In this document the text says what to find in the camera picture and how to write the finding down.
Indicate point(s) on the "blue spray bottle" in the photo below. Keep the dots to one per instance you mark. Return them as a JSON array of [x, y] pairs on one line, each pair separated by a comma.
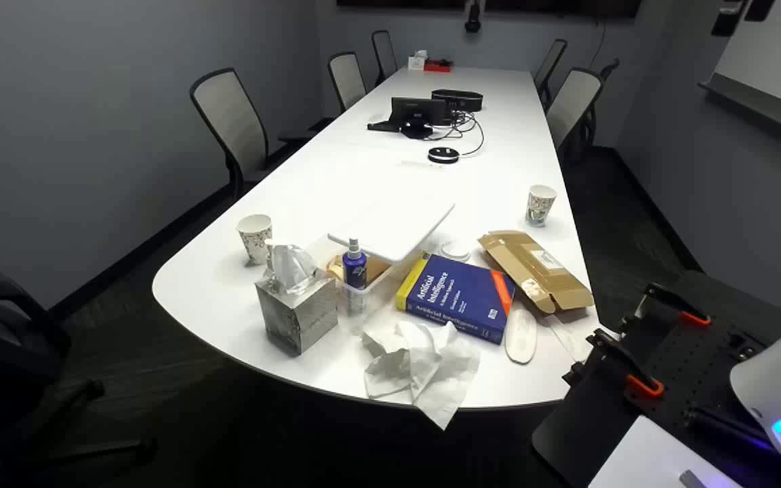
[[353, 263]]

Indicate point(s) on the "tan plastic item in container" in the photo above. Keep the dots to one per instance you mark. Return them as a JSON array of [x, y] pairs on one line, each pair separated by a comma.
[[374, 269]]

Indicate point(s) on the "blue and yellow book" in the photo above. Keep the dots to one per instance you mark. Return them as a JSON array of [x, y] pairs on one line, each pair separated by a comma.
[[451, 290]]

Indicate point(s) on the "black round speaker puck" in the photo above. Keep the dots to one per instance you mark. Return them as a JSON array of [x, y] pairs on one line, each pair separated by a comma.
[[443, 155]]

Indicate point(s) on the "grey tissue box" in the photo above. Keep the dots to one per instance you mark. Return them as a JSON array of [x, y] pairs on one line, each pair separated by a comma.
[[298, 301]]

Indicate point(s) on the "orange pen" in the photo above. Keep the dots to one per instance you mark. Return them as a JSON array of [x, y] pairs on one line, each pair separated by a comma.
[[501, 290]]

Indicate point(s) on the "black conference phone device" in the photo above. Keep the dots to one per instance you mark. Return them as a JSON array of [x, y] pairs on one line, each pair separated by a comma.
[[409, 117]]

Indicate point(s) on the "crumpled white paper towel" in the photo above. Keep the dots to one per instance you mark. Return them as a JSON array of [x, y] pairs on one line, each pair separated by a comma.
[[428, 366]]

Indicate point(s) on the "paper cup near left edge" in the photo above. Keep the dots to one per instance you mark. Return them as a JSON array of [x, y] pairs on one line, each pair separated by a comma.
[[254, 232]]

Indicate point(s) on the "paper cup edge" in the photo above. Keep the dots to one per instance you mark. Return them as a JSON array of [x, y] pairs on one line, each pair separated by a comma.
[[539, 202], [254, 232]]

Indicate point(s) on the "black soundbar device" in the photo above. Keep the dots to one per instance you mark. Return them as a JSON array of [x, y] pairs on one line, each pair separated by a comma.
[[457, 100]]

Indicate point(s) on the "paper cup near right edge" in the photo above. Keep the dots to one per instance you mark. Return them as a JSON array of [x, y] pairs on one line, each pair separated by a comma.
[[539, 202]]

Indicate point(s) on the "right side grey chair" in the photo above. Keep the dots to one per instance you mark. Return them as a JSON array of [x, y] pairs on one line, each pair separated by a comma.
[[572, 98]]

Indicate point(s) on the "grey mesh office chair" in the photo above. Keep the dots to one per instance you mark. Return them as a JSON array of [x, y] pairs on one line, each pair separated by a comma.
[[236, 126]]

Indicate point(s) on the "orange black clamp lower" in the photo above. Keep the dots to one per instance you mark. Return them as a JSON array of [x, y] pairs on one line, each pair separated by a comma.
[[607, 347]]

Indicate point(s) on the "orange black clamp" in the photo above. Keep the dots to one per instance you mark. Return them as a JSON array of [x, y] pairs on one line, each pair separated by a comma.
[[607, 347], [675, 301]]

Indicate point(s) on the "far right grey chair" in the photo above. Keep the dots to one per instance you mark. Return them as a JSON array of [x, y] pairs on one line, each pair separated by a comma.
[[547, 64]]

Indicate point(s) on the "orange black clamp upper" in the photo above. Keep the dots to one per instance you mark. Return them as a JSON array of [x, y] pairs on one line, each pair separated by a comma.
[[675, 301]]

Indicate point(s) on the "dark office chair foreground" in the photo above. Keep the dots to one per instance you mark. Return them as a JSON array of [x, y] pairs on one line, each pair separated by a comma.
[[32, 350]]

